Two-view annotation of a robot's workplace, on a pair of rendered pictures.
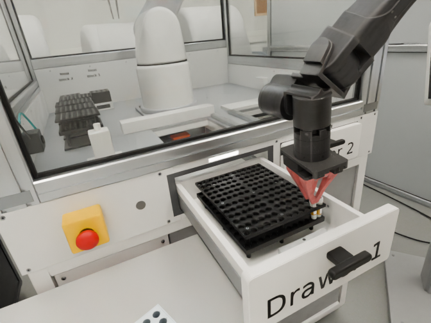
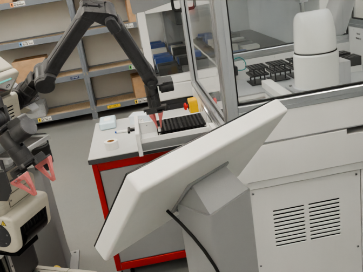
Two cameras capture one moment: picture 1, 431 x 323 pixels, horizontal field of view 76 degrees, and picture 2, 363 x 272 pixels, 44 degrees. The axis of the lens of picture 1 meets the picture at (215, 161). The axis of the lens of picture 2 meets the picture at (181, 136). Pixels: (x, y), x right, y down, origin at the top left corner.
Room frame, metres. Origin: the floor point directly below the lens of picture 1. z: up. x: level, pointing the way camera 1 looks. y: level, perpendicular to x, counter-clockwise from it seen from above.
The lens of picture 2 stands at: (1.19, -1.96, 1.54)
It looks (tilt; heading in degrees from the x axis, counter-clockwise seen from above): 19 degrees down; 110
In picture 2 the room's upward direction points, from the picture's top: 9 degrees counter-clockwise
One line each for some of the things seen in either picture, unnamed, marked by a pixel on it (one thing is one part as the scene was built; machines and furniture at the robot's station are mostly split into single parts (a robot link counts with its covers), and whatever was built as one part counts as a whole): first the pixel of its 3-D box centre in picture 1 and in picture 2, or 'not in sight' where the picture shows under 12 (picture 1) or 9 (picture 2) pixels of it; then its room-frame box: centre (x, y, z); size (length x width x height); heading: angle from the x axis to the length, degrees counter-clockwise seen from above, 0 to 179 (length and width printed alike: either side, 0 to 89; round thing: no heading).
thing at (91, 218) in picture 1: (86, 229); (192, 105); (0.46, 0.27, 0.88); 0.07 x 0.05 x 0.07; 114
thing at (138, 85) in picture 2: not in sight; (147, 83); (-1.13, 3.41, 0.28); 0.41 x 0.32 x 0.28; 28
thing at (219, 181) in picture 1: (254, 204); (180, 128); (0.50, -0.07, 0.87); 0.22 x 0.18 x 0.06; 24
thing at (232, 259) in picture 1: (251, 204); (182, 129); (0.51, -0.07, 0.86); 0.40 x 0.26 x 0.06; 24
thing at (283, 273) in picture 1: (326, 263); (138, 135); (0.31, -0.15, 0.87); 0.29 x 0.02 x 0.11; 114
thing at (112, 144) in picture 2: not in sight; (111, 144); (0.09, -0.03, 0.78); 0.07 x 0.07 x 0.04
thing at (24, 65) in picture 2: not in sight; (32, 69); (-2.35, 2.77, 0.72); 0.41 x 0.32 x 0.28; 28
